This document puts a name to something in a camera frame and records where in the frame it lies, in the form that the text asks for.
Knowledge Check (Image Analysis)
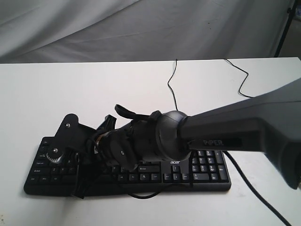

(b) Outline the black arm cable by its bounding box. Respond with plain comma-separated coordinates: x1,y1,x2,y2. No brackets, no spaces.
225,150,292,226

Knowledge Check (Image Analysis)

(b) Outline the grey backdrop cloth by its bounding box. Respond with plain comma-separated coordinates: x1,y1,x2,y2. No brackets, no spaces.
0,0,293,63

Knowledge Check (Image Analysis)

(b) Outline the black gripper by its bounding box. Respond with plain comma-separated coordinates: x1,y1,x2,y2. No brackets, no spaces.
94,115,160,171

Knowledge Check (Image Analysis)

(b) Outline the black acer keyboard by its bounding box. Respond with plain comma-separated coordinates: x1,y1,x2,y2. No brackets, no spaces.
24,137,231,197

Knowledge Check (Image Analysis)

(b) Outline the black tripod stand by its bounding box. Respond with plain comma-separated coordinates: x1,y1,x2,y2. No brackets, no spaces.
274,0,298,57

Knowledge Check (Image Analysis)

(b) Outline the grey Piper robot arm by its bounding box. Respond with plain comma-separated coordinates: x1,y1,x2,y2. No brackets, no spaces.
96,80,301,189

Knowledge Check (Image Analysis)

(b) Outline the black keyboard cable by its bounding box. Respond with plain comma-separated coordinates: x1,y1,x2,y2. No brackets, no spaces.
167,58,181,112

